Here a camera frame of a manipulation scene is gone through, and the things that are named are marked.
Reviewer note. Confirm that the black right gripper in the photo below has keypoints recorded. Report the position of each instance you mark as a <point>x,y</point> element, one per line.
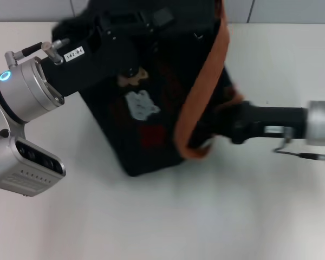
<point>273,120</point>

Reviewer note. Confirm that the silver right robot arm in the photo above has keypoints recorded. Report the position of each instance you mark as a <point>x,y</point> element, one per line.
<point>321,122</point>

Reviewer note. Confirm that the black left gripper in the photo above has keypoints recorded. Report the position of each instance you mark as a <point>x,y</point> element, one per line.
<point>97,62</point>

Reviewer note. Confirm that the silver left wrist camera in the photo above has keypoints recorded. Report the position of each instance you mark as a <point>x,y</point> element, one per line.
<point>27,162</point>

